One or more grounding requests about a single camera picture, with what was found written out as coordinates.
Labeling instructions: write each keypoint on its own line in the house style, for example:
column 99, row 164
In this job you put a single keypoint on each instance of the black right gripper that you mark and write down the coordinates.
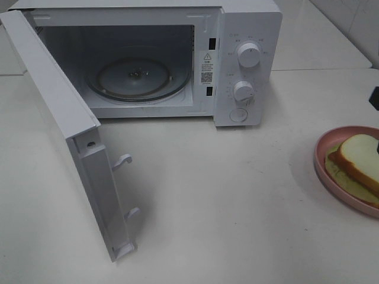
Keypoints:
column 374, row 98

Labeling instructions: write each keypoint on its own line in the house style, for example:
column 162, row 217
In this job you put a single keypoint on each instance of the pink round plate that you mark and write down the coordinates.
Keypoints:
column 326, row 141

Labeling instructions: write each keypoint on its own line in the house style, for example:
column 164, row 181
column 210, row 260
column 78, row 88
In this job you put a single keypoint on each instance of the sandwich with lettuce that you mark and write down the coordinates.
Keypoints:
column 353, row 166

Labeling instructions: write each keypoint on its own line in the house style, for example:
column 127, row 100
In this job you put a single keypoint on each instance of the white microwave knob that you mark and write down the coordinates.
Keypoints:
column 243, row 90
column 249, row 54

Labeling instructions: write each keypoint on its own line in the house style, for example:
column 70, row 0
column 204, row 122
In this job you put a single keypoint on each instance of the round door release button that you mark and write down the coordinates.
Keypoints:
column 238, row 115

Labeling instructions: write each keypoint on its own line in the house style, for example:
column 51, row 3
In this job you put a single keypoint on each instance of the white microwave door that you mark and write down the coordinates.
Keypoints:
column 77, row 127

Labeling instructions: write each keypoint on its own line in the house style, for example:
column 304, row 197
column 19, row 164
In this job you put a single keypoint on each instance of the white microwave oven body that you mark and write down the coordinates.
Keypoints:
column 81, row 34

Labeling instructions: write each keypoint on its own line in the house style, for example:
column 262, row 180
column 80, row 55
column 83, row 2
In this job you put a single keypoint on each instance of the white warning label sticker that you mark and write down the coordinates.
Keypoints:
column 207, row 62

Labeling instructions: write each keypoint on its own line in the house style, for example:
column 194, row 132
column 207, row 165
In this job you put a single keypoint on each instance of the glass microwave turntable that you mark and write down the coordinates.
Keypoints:
column 138, row 79

